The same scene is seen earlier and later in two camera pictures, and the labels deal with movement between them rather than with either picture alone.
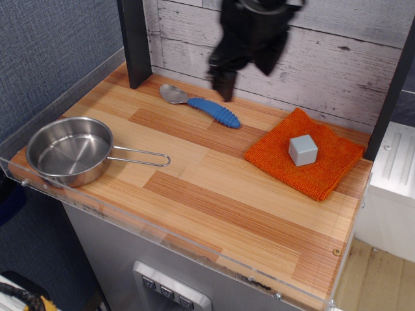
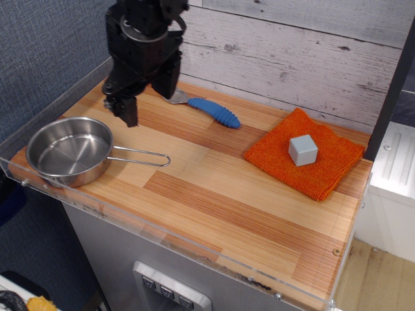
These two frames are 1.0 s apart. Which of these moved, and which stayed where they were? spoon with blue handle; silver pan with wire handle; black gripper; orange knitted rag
Moved: black gripper
Stayed: orange knitted rag; silver pan with wire handle; spoon with blue handle
